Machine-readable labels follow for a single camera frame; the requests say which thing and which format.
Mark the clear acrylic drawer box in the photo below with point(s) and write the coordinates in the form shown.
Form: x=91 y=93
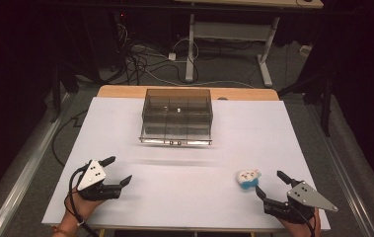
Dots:
x=177 y=117

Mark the white metal desk frame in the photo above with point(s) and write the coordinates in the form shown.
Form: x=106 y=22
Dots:
x=230 y=42

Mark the person's left hand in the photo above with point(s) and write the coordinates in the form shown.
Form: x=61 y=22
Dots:
x=83 y=205

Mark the black stand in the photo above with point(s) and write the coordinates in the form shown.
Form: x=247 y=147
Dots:
x=319 y=92
x=61 y=85

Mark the person's right hand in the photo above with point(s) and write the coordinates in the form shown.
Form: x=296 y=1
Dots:
x=301 y=227

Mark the white sheet table cover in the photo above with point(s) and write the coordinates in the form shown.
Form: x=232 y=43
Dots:
x=181 y=164

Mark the white and blue plush toy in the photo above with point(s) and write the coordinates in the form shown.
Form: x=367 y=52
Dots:
x=248 y=178

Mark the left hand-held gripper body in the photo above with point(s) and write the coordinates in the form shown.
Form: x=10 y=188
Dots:
x=92 y=182

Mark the aluminium floor rail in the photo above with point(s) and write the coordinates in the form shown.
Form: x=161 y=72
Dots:
x=345 y=174
x=16 y=171

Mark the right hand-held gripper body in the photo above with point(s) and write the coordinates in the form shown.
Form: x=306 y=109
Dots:
x=298 y=204

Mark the white power adapter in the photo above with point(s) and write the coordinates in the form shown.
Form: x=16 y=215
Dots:
x=172 y=56

